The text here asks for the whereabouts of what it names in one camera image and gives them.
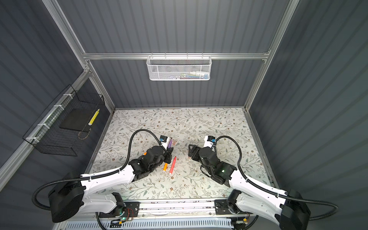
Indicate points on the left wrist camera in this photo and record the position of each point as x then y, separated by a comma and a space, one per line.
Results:
163, 139

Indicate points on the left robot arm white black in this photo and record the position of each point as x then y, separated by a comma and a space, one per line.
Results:
71, 198

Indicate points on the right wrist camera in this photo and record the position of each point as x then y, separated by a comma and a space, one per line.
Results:
210, 141

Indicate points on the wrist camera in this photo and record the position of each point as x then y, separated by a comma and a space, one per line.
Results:
163, 139
210, 141

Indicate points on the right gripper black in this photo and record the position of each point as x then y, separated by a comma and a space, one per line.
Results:
194, 148

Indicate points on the purple marker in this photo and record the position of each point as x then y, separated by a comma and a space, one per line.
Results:
170, 143

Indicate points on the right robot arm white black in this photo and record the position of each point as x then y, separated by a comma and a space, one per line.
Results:
250, 195

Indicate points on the white wire mesh basket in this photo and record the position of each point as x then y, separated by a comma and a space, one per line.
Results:
160, 69

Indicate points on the black wire mesh basket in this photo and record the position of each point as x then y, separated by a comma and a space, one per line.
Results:
45, 134

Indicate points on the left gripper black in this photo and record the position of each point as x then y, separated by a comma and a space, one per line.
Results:
168, 155

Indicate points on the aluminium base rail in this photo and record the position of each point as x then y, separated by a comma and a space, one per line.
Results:
178, 207

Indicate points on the pink marker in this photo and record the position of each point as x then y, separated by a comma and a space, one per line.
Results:
173, 165

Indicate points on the items in white basket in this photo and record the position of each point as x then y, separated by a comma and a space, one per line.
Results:
195, 75

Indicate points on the black foam pad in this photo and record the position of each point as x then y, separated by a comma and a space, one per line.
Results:
77, 120

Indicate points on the yellow marker in basket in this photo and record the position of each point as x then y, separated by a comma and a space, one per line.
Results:
93, 118

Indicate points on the white vented cable duct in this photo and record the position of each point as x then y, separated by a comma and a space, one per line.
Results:
168, 224

